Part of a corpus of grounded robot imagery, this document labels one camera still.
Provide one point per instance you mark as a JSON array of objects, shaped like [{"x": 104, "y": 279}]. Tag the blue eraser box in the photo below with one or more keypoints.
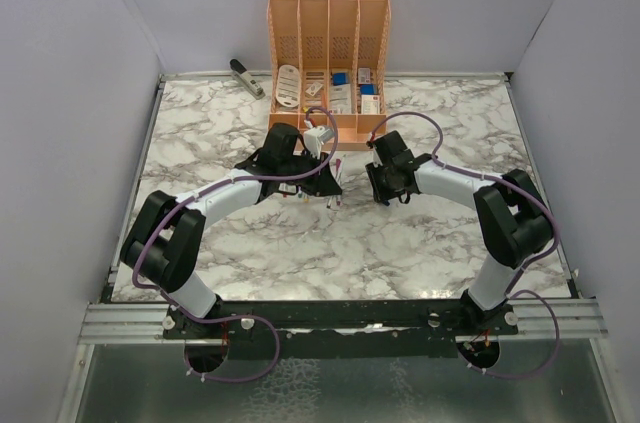
[{"x": 339, "y": 78}]

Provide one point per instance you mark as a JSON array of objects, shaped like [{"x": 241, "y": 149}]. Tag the oval barcode card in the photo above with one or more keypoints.
[{"x": 288, "y": 86}]

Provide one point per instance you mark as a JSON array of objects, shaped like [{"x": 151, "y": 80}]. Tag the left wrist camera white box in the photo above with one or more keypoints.
[{"x": 315, "y": 138}]

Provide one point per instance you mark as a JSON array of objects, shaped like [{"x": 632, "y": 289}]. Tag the black grey stapler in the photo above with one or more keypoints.
[{"x": 245, "y": 78}]

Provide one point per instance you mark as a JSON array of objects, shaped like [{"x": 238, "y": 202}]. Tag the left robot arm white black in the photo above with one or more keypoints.
[{"x": 163, "y": 243}]

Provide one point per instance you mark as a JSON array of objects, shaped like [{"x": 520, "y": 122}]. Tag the white paper packet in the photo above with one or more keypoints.
[{"x": 340, "y": 99}]

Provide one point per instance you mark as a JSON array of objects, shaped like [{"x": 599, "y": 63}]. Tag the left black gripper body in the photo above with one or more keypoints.
[{"x": 304, "y": 164}]

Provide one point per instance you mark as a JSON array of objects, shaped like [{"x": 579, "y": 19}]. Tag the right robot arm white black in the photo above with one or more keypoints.
[{"x": 514, "y": 223}]

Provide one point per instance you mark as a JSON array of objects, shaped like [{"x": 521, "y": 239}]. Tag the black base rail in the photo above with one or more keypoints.
[{"x": 341, "y": 329}]

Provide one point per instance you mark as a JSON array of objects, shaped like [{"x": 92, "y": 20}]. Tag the white label box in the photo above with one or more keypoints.
[{"x": 371, "y": 104}]

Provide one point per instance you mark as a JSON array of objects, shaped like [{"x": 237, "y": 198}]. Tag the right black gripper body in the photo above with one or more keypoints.
[{"x": 382, "y": 183}]

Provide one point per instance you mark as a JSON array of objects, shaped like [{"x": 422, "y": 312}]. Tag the orange desk organizer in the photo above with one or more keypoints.
[{"x": 321, "y": 37}]

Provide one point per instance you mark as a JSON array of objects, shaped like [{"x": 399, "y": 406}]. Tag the dark red tip pen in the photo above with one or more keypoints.
[{"x": 338, "y": 178}]

